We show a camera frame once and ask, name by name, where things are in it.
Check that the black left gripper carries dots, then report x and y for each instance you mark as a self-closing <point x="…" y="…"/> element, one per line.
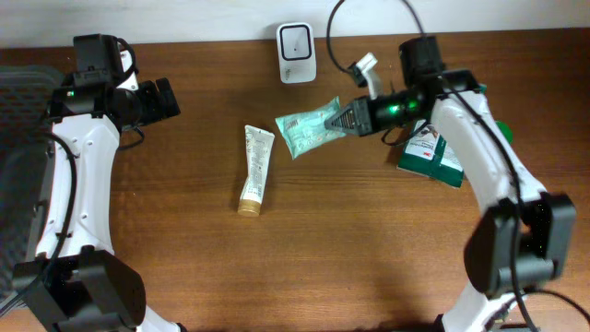
<point x="166" y="98"/>

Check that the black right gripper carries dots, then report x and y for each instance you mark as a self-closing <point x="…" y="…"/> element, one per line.
<point x="359" y="110"/>

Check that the light green wipes pack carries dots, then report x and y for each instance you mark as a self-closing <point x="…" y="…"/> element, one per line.
<point x="303" y="132"/>

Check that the green glove package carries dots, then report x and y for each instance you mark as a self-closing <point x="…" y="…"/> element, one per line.
<point x="428" y="154"/>

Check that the white cream tube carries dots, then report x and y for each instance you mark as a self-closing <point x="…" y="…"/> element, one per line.
<point x="259" y="145"/>

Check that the green lid seasoning jar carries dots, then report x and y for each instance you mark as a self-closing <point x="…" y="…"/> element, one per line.
<point x="506" y="131"/>

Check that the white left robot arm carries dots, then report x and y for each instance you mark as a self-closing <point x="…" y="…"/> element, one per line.
<point x="74" y="281"/>

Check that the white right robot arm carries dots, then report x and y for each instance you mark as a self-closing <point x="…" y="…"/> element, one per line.
<point x="522" y="239"/>

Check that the white barcode scanner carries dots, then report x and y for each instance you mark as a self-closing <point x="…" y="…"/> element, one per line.
<point x="296" y="53"/>

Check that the grey plastic basket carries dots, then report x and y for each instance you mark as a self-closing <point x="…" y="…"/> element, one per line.
<point x="26" y="164"/>

